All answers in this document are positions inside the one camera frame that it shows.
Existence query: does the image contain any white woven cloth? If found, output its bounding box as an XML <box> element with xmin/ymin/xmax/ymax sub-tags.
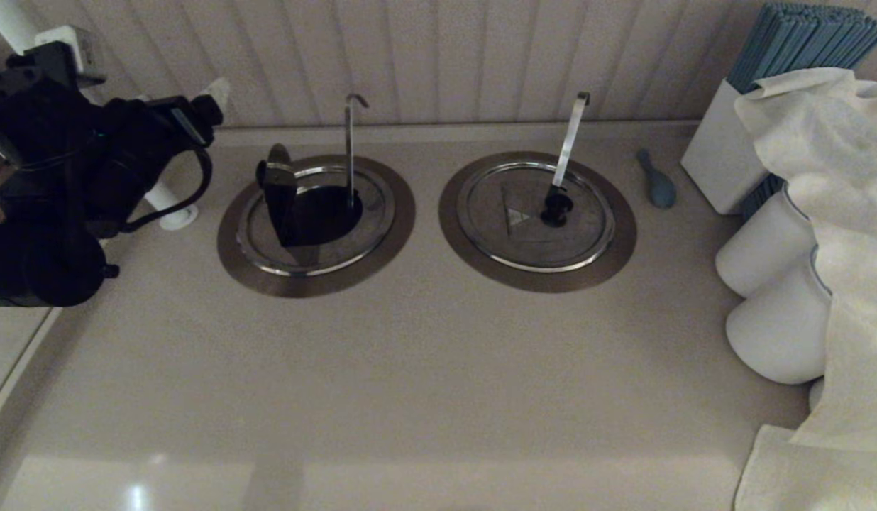
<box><xmin>733</xmin><ymin>67</ymin><xmax>877</xmax><ymax>511</ymax></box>

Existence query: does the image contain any steel ladle hooked handle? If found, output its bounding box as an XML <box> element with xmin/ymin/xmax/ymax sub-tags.
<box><xmin>550</xmin><ymin>91</ymin><xmax>591</xmax><ymax>192</ymax></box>
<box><xmin>343</xmin><ymin>93</ymin><xmax>370</xmax><ymax>214</ymax></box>

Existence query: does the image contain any steel hinged lid black knob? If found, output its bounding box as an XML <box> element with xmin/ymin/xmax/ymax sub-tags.
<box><xmin>456</xmin><ymin>160</ymin><xmax>617</xmax><ymax>273</ymax></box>

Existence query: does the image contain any thick white pole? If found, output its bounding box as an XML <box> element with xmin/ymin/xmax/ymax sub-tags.
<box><xmin>0</xmin><ymin>0</ymin><xmax>199</xmax><ymax>232</ymax></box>

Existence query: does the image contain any blue plastic spoon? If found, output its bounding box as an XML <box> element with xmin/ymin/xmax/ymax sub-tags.
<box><xmin>636</xmin><ymin>148</ymin><xmax>678</xmax><ymax>210</ymax></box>

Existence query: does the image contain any steel inner pot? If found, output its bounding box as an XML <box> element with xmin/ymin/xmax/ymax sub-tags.
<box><xmin>279</xmin><ymin>186</ymin><xmax>365</xmax><ymax>248</ymax></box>

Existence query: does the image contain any white paper cup stack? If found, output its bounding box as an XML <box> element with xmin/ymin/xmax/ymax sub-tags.
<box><xmin>715</xmin><ymin>186</ymin><xmax>817</xmax><ymax>299</ymax></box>
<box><xmin>726</xmin><ymin>245</ymin><xmax>833</xmax><ymax>385</ymax></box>

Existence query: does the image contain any stainless steel pot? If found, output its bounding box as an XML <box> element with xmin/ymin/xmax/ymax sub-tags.
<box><xmin>236</xmin><ymin>142</ymin><xmax>397</xmax><ymax>278</ymax></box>

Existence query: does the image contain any blue ribbed paper stack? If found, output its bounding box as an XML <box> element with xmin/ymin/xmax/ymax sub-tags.
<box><xmin>738</xmin><ymin>174</ymin><xmax>783</xmax><ymax>221</ymax></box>

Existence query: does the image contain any blue stick bundle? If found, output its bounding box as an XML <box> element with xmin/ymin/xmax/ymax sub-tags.
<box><xmin>726</xmin><ymin>2</ymin><xmax>877</xmax><ymax>94</ymax></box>

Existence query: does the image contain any brown round counter ring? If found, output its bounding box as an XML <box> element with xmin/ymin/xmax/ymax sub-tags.
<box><xmin>438</xmin><ymin>150</ymin><xmax>638</xmax><ymax>294</ymax></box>
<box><xmin>217</xmin><ymin>154</ymin><xmax>417</xmax><ymax>298</ymax></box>

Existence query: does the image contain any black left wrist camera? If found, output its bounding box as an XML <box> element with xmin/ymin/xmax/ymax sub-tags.
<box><xmin>0</xmin><ymin>26</ymin><xmax>107</xmax><ymax>100</ymax></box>

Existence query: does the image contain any white rectangular holder box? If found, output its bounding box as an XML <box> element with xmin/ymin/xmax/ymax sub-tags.
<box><xmin>680</xmin><ymin>78</ymin><xmax>766</xmax><ymax>216</ymax></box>

